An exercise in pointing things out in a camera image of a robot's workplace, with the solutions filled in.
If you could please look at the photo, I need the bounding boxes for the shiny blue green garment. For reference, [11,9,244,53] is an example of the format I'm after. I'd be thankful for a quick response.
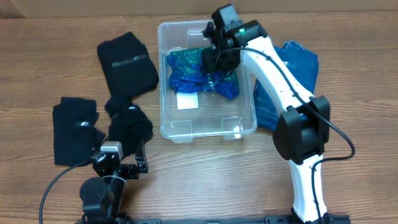
[167,47,239,100]

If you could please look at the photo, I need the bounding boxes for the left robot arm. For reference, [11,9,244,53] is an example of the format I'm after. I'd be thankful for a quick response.
[80,152,140,224]

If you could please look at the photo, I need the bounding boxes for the clear plastic storage bin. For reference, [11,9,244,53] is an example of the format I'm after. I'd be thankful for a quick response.
[157,21,257,144]

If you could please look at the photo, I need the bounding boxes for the folded blue jeans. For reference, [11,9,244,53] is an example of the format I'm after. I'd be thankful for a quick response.
[253,40,319,131]

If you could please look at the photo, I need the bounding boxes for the folded black garment with tape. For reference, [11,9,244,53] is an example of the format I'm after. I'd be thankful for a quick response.
[97,32,159,99]

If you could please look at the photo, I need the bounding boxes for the white label in bin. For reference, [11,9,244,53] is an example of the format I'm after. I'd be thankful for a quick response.
[176,92,198,110]

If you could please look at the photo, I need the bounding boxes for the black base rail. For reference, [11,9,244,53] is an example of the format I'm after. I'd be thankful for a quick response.
[77,214,351,224]

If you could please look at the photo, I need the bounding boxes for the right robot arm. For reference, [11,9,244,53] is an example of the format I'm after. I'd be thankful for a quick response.
[158,20,330,223]

